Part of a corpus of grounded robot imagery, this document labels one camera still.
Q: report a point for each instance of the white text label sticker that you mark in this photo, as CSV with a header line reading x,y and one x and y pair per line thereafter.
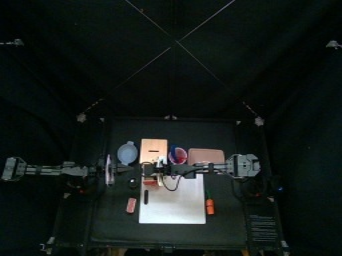
x,y
262,230

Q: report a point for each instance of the pink rectangular tray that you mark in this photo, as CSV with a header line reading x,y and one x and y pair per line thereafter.
x,y
205,155

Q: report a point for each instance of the wooden board with slot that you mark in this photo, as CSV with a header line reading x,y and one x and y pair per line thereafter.
x,y
151,147

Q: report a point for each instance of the black toy knife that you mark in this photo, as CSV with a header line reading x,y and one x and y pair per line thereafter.
x,y
146,197

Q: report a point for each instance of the small black round object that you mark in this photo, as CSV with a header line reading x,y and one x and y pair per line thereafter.
x,y
133,182

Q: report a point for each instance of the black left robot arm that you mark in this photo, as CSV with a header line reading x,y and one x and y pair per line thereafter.
x,y
44,170

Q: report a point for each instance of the orange toy carrot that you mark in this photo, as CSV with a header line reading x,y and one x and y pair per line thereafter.
x,y
210,207

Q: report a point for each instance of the light blue plastic plate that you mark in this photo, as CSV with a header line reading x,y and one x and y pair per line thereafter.
x,y
127,154

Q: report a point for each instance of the white rectangular mat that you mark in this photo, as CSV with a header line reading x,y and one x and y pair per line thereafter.
x,y
178,210

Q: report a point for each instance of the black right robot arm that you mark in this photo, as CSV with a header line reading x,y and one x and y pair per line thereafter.
x,y
241,165

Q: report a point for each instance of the red toy food piece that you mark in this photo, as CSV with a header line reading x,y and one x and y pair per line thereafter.
x,y
150,182

